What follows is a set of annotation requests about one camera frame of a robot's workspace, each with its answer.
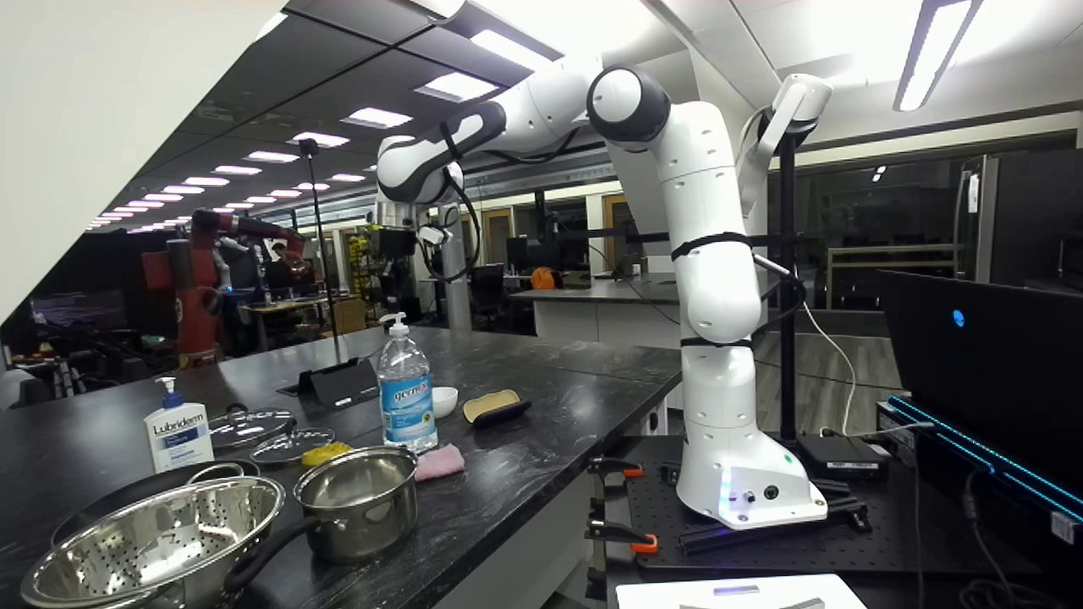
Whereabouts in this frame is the orange black clamp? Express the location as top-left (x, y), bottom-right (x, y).
top-left (584, 517), bottom-right (660, 559)

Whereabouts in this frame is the yellow sponge with dark back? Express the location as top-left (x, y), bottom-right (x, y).
top-left (464, 390), bottom-right (528, 429)

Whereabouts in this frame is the white round lid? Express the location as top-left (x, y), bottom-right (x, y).
top-left (432, 385), bottom-right (459, 416)

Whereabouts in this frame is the pink folded cloth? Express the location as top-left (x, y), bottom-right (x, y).
top-left (414, 442), bottom-right (464, 485)

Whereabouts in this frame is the white paper sheet with marks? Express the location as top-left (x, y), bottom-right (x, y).
top-left (615, 573), bottom-right (865, 609)

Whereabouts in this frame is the white lotion bottle blue label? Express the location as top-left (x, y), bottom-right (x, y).
top-left (147, 375), bottom-right (213, 473)

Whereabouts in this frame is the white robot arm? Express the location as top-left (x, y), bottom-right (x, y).
top-left (375, 58), bottom-right (829, 532)

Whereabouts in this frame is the black tripod stand base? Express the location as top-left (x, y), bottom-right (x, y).
top-left (298, 359), bottom-right (375, 410)

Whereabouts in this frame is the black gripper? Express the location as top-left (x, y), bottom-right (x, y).
top-left (375, 225), bottom-right (418, 260)

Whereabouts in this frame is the steel saucepan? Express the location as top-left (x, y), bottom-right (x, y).
top-left (219, 442), bottom-right (422, 603)

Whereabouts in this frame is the steel colander bowl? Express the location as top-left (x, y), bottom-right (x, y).
top-left (19, 476), bottom-right (283, 609)

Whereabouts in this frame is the black camera stand pole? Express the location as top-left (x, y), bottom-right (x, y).
top-left (759, 73), bottom-right (832, 439)

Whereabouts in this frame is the clear pump bottle blue label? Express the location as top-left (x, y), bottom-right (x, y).
top-left (380, 312), bottom-right (437, 454)

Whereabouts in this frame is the yellow small object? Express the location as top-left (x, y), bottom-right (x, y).
top-left (298, 439), bottom-right (353, 470)

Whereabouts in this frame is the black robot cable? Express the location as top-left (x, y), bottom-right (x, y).
top-left (432, 111), bottom-right (601, 292)

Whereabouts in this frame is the black laptop computer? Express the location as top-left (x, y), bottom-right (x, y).
top-left (880, 275), bottom-right (1083, 593)

